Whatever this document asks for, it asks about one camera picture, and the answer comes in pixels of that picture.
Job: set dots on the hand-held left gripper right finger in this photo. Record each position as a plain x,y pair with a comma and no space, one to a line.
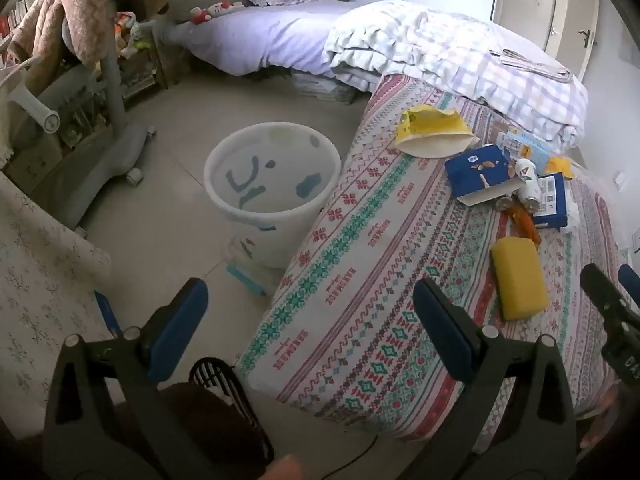
442,325

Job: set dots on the white wall socket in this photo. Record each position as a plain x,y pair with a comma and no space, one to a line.
621,181

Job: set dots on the yellow padded envelope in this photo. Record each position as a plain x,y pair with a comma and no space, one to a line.
435,127

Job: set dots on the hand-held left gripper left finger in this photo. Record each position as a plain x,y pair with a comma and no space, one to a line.
180,320

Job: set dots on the stack of papers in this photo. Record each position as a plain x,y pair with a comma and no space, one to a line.
325,89

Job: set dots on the white plastic bin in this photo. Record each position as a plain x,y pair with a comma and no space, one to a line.
280,230

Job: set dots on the blue cardboard box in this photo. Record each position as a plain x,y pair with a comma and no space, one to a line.
475,175

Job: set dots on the small yellow packet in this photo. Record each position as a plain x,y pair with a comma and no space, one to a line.
559,166

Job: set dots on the orange carrot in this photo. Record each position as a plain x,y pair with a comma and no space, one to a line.
525,225

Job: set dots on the white plastic bottle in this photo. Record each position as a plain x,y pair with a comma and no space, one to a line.
529,185

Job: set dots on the grey rolling stand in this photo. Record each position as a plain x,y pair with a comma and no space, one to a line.
100,160

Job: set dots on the wooden nightstand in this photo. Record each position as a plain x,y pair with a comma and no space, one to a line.
145,75

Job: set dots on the checked quilt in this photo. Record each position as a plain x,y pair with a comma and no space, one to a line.
425,45

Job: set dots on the blue box with white label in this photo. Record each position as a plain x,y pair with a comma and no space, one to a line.
554,205

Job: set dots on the patterned bedsheet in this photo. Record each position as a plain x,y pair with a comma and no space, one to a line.
375,260

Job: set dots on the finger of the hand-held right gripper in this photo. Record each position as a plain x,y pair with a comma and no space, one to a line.
629,282
602,295

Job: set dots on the blue strip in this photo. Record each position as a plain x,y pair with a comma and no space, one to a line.
107,312

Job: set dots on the bookshelf with books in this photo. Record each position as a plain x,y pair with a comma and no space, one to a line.
15,15

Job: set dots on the white door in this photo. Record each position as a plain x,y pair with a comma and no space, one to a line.
575,0

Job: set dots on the pile of plush toys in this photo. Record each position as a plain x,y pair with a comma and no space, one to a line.
131,35

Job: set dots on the white red plush toy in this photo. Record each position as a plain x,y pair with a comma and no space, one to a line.
215,10

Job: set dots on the purple bed sheet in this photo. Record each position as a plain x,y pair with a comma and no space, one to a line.
280,35

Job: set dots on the yellow sponge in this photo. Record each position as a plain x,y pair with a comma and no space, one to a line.
520,277

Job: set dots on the white blue yellow carton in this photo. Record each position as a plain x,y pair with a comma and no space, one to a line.
525,145

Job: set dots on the floral cloth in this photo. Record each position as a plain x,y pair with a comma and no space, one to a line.
45,280

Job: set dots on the black slotted object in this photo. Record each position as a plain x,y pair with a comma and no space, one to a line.
220,385

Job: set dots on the blue plastic piece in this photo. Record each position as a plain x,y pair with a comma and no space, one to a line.
245,278

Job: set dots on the folded newspaper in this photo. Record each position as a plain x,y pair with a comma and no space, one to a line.
535,65

